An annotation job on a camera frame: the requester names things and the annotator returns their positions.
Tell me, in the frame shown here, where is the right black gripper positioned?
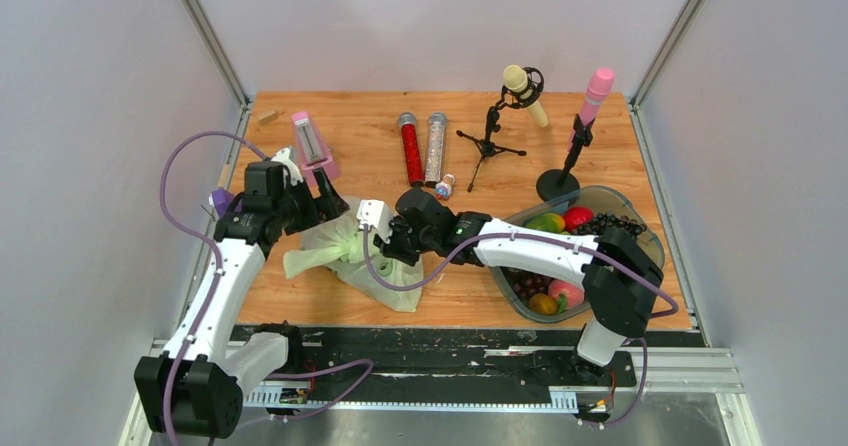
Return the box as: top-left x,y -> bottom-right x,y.
374,213 -> 438,267

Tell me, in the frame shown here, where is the black tripod microphone stand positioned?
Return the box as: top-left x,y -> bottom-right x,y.
457,84 -> 527,192

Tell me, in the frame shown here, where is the orange yellow fruit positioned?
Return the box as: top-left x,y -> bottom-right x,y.
528,293 -> 559,316

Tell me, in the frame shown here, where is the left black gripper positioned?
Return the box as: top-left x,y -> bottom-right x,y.
272,167 -> 348,235

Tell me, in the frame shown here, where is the pink metronome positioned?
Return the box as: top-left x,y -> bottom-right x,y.
291,111 -> 341,186

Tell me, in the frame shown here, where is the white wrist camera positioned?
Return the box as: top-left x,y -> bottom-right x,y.
356,199 -> 395,243
271,146 -> 305,186

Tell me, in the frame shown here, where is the pink microphone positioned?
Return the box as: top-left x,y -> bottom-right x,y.
569,68 -> 615,151

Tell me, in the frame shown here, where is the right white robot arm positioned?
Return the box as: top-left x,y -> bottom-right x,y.
357,188 -> 679,384

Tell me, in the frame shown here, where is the purple metronome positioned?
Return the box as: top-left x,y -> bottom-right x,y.
209,188 -> 235,219

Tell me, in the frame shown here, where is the green red mango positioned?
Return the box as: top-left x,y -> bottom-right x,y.
524,212 -> 567,234

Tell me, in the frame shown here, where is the small cartoon figurine toy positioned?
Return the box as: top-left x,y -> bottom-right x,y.
434,173 -> 456,200

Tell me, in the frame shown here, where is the wooden strip on rail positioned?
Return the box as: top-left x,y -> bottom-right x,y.
217,164 -> 230,188

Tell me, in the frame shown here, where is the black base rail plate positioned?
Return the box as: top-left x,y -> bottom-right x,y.
228,323 -> 707,406

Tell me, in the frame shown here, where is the silver glitter microphone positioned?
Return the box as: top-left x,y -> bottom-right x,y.
425,112 -> 448,187

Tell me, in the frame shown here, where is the cream microphone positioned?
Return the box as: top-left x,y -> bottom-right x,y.
502,64 -> 549,128

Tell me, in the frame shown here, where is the pink peach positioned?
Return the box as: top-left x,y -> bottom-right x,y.
547,280 -> 585,312

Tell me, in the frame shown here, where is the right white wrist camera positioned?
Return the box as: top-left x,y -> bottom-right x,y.
356,199 -> 395,243

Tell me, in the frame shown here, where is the red glitter microphone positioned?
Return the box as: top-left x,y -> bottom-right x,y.
397,112 -> 424,187

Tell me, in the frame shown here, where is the black round-base microphone stand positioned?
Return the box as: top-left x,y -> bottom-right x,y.
535,114 -> 594,201

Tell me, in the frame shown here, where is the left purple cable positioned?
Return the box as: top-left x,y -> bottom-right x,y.
158,130 -> 376,446

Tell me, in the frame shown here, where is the red grape bunch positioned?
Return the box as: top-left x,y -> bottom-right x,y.
504,268 -> 553,302

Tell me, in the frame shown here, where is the black grape bunch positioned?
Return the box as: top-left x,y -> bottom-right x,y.
573,213 -> 647,238

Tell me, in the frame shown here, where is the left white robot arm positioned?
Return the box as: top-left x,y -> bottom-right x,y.
134,159 -> 349,442

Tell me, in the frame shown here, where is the grey transparent fruit basket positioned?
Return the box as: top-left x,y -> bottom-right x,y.
491,186 -> 665,324

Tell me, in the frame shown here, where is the red apple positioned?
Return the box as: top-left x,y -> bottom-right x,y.
562,206 -> 595,232

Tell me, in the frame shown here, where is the pale green plastic bag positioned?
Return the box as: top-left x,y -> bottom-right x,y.
283,196 -> 424,313

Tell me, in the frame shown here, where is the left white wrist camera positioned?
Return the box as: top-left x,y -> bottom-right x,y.
271,146 -> 305,186

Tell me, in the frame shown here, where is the small wooden block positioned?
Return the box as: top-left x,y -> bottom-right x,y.
257,110 -> 279,124

